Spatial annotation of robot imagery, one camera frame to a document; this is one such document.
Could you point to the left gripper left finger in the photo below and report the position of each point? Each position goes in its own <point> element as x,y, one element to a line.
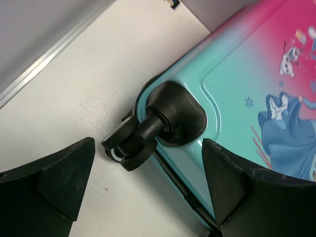
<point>43,198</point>

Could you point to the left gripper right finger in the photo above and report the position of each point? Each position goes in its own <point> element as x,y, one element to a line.
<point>250,200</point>

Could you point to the pink hard-shell suitcase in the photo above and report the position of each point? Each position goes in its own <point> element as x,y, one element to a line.
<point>250,87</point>

